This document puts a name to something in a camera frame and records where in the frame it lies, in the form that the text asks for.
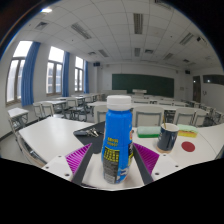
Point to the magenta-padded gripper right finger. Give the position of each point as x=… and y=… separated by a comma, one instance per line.
x=146, y=158

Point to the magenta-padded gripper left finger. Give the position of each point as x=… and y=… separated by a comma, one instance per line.
x=78, y=158

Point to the blue white-capped drink bottle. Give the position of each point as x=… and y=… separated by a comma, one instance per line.
x=116, y=133

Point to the black flat pad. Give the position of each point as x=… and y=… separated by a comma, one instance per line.
x=96, y=141

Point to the bunch of keys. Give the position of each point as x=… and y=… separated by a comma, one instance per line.
x=90, y=132

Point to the dark blue mug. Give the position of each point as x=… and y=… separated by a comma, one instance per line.
x=167, y=138

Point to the thin wooden stick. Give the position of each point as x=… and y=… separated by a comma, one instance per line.
x=164, y=125

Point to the group of classroom chairs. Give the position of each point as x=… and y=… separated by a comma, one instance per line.
x=148, y=116

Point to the flat round red coaster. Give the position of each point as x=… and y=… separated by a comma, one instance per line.
x=188, y=146

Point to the group of classroom desks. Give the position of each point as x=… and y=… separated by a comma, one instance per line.
x=98, y=104

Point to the green chalkboard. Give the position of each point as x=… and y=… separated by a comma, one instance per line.
x=143, y=85

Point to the dark door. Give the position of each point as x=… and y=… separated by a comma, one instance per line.
x=196, y=89

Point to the large blue curtain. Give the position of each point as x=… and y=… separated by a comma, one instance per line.
x=30, y=73

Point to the large classroom window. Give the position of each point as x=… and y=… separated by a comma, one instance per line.
x=13, y=80

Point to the group of ceiling lights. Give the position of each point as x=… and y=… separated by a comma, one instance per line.
x=137, y=22

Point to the black wall speaker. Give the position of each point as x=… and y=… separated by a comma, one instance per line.
x=187, y=72
x=96, y=64

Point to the dark high wall window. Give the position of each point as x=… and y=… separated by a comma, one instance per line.
x=213, y=79

